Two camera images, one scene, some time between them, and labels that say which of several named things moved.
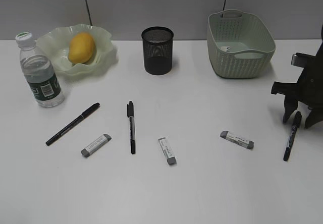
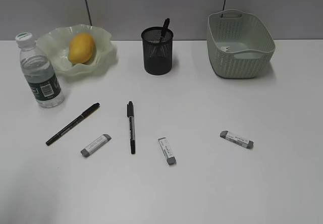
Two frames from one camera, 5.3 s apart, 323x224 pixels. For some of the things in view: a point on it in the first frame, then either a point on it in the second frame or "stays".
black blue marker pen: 298,117 to 164,29
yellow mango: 82,48 stays
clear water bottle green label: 40,73 stays
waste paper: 225,48 stays
